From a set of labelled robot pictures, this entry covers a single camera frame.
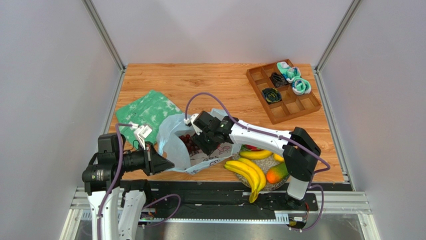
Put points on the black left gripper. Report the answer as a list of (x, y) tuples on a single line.
[(154, 163)]

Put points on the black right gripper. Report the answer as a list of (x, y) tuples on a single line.
[(206, 138)]

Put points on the light blue plastic bag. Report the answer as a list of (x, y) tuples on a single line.
[(174, 140)]

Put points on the red fake dragon fruit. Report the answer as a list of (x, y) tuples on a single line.
[(249, 148)]

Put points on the yellow fake banana bunch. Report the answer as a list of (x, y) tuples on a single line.
[(251, 172)]

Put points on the yellow fake bell pepper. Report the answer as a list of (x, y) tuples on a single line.
[(278, 158)]

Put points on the green fake mango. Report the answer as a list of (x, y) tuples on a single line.
[(277, 173)]

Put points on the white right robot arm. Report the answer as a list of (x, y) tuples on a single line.
[(299, 151)]

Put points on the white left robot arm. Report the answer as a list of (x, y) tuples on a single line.
[(116, 204)]

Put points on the dark fake grapes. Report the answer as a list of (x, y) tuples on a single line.
[(191, 147)]

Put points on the green white cloth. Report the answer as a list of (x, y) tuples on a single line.
[(151, 109)]

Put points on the speckled round plate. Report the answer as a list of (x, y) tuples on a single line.
[(265, 165)]

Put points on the dark blue yellow rolled sock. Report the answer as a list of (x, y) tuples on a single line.
[(271, 95)]

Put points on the wooden compartment tray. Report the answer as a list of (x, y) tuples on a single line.
[(291, 106)]

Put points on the black patterned rolled sock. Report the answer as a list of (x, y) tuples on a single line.
[(278, 80)]

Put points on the green white sock far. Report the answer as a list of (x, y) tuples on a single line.
[(290, 73)]

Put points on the green white sock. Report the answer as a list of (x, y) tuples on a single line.
[(301, 86), (290, 73)]

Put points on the green white sock near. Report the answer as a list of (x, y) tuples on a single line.
[(301, 86)]

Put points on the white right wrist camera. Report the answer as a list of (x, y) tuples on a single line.
[(190, 119)]

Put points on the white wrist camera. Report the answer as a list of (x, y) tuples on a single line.
[(190, 119), (141, 132)]

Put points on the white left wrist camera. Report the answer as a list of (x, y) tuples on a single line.
[(141, 132)]

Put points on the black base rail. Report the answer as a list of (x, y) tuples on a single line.
[(216, 201)]

